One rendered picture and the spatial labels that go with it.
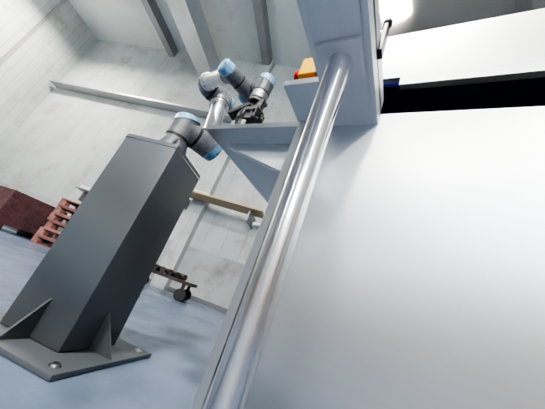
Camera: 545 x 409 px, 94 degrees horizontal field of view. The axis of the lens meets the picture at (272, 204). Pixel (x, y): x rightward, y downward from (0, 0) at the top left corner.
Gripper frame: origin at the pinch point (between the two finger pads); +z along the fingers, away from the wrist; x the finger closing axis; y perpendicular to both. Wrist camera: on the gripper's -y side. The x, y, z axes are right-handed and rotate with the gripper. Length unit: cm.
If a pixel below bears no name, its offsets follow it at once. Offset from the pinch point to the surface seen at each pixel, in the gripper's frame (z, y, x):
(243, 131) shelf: 5.4, 12.2, -9.4
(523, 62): -11, 86, -12
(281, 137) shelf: 5.3, 26.3, -5.8
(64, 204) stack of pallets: 18, -477, 154
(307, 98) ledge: 5.2, 40.4, -21.1
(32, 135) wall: -136, -851, 145
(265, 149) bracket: 8.0, 19.2, -2.4
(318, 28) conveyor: 7, 48, -39
